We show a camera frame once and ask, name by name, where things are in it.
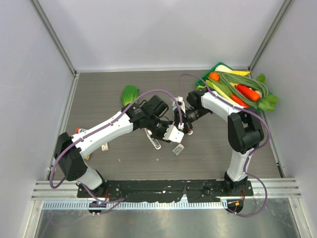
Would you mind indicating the orange pumpkin toy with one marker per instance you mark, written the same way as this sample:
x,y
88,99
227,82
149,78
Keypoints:
x,y
214,76

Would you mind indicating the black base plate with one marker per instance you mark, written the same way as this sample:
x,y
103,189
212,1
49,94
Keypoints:
x,y
168,191

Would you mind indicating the green plastic tray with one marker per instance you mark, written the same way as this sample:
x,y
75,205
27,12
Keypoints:
x,y
201,82

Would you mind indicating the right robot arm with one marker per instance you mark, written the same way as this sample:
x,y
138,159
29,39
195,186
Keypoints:
x,y
244,130

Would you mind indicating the pale green leek toy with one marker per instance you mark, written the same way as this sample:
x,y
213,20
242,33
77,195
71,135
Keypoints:
x,y
221,89

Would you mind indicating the red chili pepper toy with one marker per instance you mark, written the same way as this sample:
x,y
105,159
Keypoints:
x,y
239,101

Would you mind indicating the white stapler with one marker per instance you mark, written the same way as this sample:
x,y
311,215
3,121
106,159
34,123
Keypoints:
x,y
154,141

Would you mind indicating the green bok choy toy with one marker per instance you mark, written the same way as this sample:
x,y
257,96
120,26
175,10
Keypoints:
x,y
129,94

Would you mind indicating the staples tray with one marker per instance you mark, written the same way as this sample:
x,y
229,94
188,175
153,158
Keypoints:
x,y
178,149

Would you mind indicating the green long beans bundle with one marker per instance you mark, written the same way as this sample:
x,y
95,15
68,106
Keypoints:
x,y
231,80

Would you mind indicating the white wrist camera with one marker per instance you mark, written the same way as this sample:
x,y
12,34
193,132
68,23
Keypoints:
x,y
173,134
181,103

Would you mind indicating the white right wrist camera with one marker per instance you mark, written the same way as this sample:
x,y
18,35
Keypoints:
x,y
181,103

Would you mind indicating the green lettuce leaf toy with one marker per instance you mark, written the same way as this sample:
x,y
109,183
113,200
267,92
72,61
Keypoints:
x,y
268,100

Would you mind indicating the yellow corn toy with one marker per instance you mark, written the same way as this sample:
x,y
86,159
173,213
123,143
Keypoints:
x,y
241,73

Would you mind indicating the white radish toy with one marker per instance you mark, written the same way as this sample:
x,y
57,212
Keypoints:
x,y
223,68

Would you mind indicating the colourful snack packet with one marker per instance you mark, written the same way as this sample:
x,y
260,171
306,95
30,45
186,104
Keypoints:
x,y
80,130

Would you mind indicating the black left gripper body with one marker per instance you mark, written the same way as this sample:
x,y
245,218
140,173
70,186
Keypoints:
x,y
158,128

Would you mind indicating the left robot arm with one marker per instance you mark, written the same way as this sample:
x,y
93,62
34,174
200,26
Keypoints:
x,y
71,150

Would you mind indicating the staples box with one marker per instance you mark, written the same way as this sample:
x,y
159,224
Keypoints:
x,y
104,147

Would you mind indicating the perforated cable duct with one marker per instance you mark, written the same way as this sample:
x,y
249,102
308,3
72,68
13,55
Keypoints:
x,y
88,204

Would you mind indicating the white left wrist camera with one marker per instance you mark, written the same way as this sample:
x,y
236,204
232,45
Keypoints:
x,y
173,134

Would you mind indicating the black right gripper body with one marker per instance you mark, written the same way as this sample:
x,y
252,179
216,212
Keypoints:
x,y
187,125

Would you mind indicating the orange carrot toy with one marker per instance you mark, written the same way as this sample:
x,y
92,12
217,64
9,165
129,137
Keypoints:
x,y
248,93

